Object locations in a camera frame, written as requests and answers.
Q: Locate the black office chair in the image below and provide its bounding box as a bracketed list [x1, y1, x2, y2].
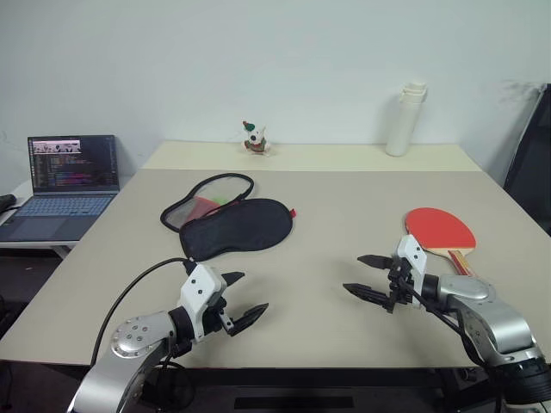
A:
[502, 83, 551, 238]

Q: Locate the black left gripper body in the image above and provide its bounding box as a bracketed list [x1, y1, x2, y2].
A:
[201, 293, 236, 337]

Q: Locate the grey open laptop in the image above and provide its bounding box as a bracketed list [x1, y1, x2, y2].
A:
[0, 134, 121, 243]

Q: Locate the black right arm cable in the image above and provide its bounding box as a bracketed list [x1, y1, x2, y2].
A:
[398, 274, 505, 413]

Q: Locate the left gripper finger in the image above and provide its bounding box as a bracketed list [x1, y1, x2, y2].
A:
[226, 302, 270, 338]
[220, 271, 247, 288]

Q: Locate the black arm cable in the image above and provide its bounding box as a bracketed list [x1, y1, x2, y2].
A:
[89, 256, 197, 371]
[398, 274, 505, 413]

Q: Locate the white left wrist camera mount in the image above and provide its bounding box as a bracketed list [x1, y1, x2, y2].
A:
[179, 262, 229, 342]

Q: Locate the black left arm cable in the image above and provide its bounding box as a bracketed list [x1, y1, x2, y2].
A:
[89, 256, 197, 371]

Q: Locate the small mouse toy figurine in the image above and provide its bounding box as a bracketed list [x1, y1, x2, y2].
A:
[240, 120, 274, 158]

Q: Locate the red table tennis paddle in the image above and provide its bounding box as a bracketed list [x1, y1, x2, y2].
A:
[403, 206, 478, 277]

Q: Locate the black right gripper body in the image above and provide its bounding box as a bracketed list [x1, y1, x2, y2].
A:
[384, 256, 415, 314]

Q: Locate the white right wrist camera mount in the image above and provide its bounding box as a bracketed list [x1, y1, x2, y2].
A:
[394, 233, 430, 309]

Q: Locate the thin black laptop cable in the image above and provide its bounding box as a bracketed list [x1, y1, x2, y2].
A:
[0, 206, 22, 228]

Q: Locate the white plastic bottle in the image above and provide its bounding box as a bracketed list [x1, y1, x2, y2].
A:
[385, 78, 430, 157]

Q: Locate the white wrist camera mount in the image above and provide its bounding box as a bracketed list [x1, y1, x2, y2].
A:
[179, 262, 229, 342]
[394, 233, 430, 309]

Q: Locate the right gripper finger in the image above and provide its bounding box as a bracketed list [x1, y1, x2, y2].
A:
[342, 282, 392, 309]
[356, 254, 393, 271]

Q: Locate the black mesh paddle case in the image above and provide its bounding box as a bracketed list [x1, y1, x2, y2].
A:
[159, 172, 299, 262]

